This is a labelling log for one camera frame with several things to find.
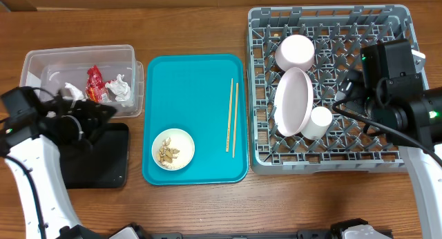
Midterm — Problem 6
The red snack wrapper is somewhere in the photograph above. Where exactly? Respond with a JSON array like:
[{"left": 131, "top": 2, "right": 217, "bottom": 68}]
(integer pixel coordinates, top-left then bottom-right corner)
[{"left": 86, "top": 65, "right": 110, "bottom": 103}]

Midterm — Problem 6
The white tissue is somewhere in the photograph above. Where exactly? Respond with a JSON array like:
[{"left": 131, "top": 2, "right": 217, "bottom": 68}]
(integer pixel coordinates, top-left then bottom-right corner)
[
  {"left": 105, "top": 74, "right": 134, "bottom": 107},
  {"left": 65, "top": 82, "right": 85, "bottom": 101}
]

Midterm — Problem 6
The small bowl with food scraps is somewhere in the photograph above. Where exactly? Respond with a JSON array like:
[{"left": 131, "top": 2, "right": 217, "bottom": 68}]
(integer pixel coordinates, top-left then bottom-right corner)
[{"left": 151, "top": 128, "right": 195, "bottom": 171}]

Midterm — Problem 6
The large pink plate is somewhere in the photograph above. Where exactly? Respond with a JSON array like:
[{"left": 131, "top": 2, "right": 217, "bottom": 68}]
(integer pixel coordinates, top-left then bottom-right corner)
[{"left": 273, "top": 67, "right": 314, "bottom": 137}]

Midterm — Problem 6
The pink bowl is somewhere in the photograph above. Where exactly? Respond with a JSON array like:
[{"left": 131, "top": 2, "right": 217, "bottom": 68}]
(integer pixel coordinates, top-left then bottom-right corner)
[{"left": 275, "top": 35, "right": 315, "bottom": 71}]

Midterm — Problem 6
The white cup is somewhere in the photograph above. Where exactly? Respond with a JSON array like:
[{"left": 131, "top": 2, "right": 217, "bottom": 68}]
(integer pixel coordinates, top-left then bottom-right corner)
[{"left": 301, "top": 106, "right": 333, "bottom": 140}]

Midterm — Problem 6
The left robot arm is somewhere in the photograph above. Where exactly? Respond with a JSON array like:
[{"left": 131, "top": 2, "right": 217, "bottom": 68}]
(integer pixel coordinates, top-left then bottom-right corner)
[{"left": 1, "top": 86, "right": 116, "bottom": 238}]

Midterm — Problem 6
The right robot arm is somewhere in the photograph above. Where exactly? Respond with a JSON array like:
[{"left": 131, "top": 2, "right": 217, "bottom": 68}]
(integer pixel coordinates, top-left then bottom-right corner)
[{"left": 332, "top": 39, "right": 441, "bottom": 238}]

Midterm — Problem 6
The grey dishwasher rack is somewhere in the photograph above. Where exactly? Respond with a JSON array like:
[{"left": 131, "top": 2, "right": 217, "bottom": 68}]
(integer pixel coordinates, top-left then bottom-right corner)
[{"left": 247, "top": 5, "right": 418, "bottom": 175}]

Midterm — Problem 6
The clear plastic bin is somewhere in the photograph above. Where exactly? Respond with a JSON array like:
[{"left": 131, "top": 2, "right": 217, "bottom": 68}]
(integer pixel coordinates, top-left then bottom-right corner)
[{"left": 19, "top": 45, "right": 144, "bottom": 118}]

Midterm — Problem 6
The black plastic tray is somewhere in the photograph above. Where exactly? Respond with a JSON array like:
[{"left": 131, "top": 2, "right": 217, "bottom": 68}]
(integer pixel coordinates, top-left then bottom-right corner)
[{"left": 60, "top": 123, "right": 130, "bottom": 189}]

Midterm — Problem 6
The teal plastic tray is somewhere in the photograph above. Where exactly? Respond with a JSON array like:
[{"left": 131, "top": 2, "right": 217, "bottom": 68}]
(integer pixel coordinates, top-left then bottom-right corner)
[{"left": 142, "top": 54, "right": 249, "bottom": 186}]

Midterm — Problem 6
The left wooden chopstick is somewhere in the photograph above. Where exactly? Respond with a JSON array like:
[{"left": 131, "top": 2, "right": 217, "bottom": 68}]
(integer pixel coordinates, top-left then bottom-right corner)
[{"left": 226, "top": 78, "right": 233, "bottom": 153}]

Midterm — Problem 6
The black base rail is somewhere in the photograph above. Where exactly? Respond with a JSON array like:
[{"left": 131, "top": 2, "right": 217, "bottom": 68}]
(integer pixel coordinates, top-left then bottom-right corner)
[{"left": 110, "top": 218, "right": 394, "bottom": 239}]

